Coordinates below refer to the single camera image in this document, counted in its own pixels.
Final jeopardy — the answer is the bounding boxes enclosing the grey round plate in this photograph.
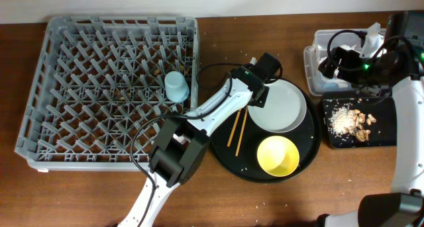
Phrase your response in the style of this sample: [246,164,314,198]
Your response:
[248,79,307,133]

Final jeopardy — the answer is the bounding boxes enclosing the wooden chopstick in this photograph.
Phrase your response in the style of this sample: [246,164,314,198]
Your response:
[227,109,241,147]
[235,107,248,157]

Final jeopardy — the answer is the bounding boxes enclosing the yellow plastic bowl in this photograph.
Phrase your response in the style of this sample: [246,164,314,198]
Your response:
[256,136,300,177]

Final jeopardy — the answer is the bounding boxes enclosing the light blue plastic cup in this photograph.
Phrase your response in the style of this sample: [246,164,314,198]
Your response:
[164,71,189,103]

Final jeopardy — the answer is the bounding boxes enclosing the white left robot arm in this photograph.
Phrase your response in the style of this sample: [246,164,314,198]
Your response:
[120,53,282,226]

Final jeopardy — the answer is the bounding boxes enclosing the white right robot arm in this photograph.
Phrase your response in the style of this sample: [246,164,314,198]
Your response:
[315,11,423,226]

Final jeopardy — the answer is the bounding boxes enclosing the clear plastic waste bin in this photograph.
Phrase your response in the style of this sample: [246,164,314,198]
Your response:
[303,28,395,97]

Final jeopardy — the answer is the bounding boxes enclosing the black rectangular waste tray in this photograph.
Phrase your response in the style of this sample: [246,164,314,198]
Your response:
[322,92,397,149]

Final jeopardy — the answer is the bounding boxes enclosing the grey plastic dishwasher rack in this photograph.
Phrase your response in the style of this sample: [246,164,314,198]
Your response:
[15,16,199,172]

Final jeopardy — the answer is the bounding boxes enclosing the round black tray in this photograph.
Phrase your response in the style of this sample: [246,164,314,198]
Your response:
[211,88,322,183]

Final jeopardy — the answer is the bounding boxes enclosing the rice and nut shells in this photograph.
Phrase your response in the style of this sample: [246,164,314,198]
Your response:
[329,105,377,142]

